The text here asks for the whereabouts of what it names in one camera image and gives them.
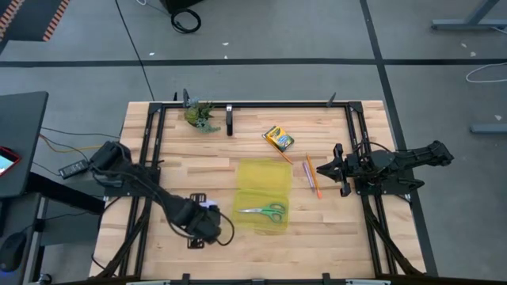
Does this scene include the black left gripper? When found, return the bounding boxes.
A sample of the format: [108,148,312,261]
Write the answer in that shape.
[185,192,223,250]

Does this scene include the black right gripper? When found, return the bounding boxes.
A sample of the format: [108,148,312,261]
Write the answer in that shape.
[316,142,372,198]

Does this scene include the yellow green crayon box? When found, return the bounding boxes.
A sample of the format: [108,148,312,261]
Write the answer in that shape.
[261,125,295,153]

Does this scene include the yellow translucent pencil case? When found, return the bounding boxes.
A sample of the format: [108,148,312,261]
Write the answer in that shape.
[231,158,294,237]

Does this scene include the green-handled scissors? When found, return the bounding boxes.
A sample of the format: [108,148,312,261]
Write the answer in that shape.
[236,202,288,223]

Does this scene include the long orange pen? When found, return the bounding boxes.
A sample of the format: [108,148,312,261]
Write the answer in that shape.
[305,153,323,200]

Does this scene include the purple pen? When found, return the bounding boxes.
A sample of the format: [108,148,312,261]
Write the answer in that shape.
[302,160,317,194]

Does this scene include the short orange pencil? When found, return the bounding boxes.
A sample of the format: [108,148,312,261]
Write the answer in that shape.
[274,145,295,166]

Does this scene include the potted succulent plant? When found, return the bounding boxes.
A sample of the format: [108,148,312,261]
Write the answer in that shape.
[183,98,222,135]

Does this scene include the black power adapter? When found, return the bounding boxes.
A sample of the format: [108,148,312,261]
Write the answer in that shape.
[58,158,90,179]

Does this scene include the grey desk foot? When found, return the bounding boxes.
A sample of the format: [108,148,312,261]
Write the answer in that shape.
[470,123,507,135]

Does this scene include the black computer mouse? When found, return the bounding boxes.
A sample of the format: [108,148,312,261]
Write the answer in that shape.
[0,230,29,273]

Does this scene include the grey desk leg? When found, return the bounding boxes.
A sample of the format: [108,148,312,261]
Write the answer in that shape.
[430,0,507,32]

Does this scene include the black desk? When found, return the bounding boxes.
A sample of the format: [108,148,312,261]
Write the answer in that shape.
[0,91,50,200]

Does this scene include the red phone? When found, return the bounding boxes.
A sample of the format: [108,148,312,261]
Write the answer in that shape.
[0,145,22,178]

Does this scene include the black orange-striped floor mat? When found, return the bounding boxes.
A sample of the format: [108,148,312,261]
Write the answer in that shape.
[0,0,71,44]

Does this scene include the black left camera cable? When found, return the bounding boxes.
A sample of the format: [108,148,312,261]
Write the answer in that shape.
[213,211,236,247]

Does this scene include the black aluminium rig frame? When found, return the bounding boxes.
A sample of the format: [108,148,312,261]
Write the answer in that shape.
[89,89,427,285]

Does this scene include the black bracket with white tip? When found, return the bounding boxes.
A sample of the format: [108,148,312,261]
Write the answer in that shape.
[225,104,234,138]

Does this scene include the orange floor cable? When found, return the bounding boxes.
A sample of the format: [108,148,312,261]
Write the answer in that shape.
[38,133,105,154]

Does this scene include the white floor cable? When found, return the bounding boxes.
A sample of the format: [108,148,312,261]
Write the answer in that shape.
[465,61,507,84]

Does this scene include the thin black floor cable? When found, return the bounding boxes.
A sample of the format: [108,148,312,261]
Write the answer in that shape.
[113,0,156,102]

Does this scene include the coiled black cable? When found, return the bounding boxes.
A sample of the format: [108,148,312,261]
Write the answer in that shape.
[170,7,203,35]

